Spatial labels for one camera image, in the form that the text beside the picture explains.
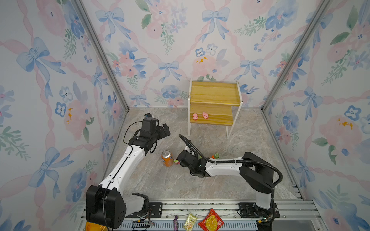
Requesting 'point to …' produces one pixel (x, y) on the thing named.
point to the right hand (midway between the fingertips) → (183, 153)
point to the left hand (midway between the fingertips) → (162, 128)
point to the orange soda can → (166, 157)
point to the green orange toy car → (216, 156)
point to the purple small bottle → (176, 223)
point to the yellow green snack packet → (190, 222)
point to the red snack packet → (212, 222)
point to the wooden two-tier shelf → (212, 103)
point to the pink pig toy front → (195, 116)
